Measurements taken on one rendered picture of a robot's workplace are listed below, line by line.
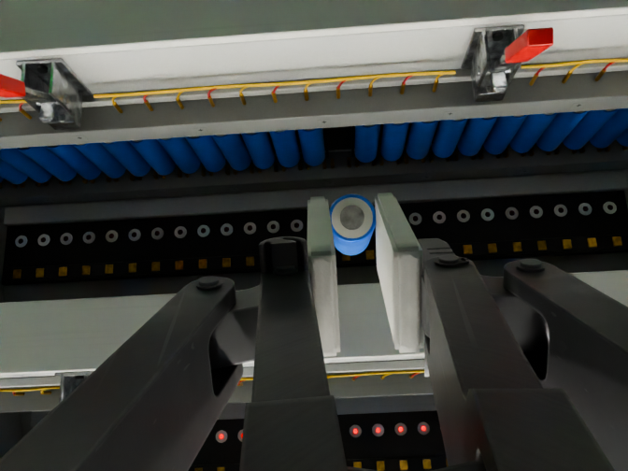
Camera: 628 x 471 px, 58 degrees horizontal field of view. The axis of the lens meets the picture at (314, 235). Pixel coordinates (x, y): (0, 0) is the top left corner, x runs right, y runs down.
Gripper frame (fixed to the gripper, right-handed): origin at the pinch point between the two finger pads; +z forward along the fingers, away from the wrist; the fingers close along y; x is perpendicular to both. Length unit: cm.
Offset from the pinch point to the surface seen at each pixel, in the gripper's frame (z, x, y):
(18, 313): 15.7, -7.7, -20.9
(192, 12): 17.3, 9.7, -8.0
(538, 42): 10.1, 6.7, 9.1
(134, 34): 16.8, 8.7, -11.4
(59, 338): 14.8, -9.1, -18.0
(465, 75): 20.1, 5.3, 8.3
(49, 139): 20.8, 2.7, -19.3
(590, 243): 28.0, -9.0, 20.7
